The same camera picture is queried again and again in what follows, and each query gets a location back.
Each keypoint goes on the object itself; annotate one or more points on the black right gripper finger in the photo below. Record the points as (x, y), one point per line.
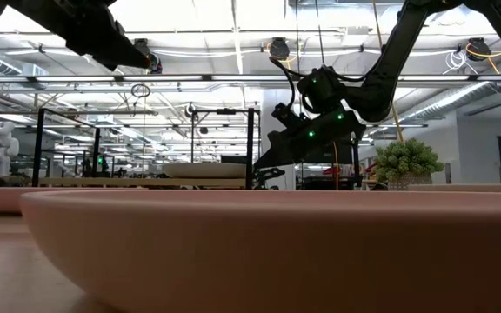
(285, 154)

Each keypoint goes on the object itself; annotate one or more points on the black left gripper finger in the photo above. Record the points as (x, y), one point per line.
(124, 54)

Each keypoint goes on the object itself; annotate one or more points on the large pink bowl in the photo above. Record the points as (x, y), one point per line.
(276, 252)

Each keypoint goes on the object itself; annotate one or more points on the pink matte plate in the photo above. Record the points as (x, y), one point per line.
(7, 200)

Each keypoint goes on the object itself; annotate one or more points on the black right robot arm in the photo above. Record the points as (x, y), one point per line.
(381, 87)

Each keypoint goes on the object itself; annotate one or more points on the black distant robot gripper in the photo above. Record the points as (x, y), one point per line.
(268, 176)

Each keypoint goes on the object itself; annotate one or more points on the black monitor on stand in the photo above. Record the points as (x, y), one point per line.
(342, 154)

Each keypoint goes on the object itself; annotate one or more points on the white building column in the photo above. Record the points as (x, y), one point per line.
(272, 100)

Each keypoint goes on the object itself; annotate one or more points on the green plant in white pot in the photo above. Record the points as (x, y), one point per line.
(407, 158)

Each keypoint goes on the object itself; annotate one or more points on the white robot figure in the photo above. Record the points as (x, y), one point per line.
(0, 148)

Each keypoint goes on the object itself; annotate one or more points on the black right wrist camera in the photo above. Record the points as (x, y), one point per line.
(285, 115)

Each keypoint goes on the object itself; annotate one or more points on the wooden shelf with black frame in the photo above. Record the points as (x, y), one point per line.
(146, 182)

